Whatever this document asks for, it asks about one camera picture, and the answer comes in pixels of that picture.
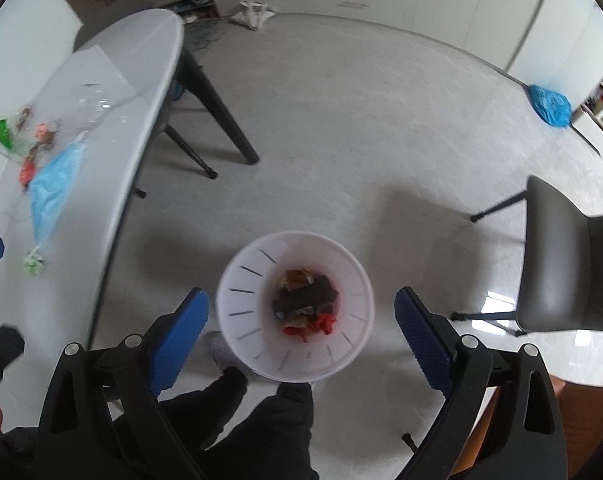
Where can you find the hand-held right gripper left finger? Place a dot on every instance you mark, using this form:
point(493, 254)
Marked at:
point(176, 345)

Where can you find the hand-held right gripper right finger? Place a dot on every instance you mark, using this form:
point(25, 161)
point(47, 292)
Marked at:
point(424, 340)

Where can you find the white plastic waste bin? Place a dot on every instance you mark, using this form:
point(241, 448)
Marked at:
point(251, 340)

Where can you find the red foil wrapper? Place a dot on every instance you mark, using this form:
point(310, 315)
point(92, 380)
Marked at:
point(314, 325)

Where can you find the black foam net sleeve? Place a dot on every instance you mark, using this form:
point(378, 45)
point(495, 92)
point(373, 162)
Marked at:
point(306, 297)

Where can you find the small green paper scrap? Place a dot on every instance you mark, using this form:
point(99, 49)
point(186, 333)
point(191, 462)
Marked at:
point(34, 262)

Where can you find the person's grey socked foot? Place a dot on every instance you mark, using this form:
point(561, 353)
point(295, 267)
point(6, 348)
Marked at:
point(221, 350)

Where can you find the red snack packet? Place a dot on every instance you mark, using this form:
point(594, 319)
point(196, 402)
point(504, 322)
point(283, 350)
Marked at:
point(25, 175)

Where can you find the blue face mask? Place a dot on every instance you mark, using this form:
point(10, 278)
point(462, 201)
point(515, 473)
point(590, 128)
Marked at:
point(54, 185)

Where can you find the orange wooden seat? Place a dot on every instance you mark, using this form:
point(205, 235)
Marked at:
point(484, 435)

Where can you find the brown clear plastic wrapper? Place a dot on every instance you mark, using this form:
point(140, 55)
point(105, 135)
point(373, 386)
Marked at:
point(39, 150)

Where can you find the green plastic bag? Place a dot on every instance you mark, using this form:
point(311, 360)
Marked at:
point(1, 132)

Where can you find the person's black pants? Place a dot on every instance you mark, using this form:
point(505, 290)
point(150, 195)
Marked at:
point(261, 435)

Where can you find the pink crumpled wrapper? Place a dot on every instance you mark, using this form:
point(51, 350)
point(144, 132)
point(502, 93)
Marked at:
point(42, 130)

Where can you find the grey chair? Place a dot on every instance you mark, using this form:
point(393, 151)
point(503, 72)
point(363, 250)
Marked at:
point(566, 270)
point(189, 152)

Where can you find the clear plastic tray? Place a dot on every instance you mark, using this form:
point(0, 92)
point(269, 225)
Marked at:
point(91, 100)

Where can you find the black table leg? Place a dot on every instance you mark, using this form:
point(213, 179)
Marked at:
point(216, 105)

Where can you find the blue plastic bag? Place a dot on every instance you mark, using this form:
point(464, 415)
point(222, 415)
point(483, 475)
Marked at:
point(551, 105)

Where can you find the open shoe cubby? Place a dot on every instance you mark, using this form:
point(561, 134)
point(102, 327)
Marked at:
point(194, 7)

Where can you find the white tote bag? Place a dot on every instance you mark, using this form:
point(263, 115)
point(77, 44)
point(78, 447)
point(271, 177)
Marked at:
point(254, 12)

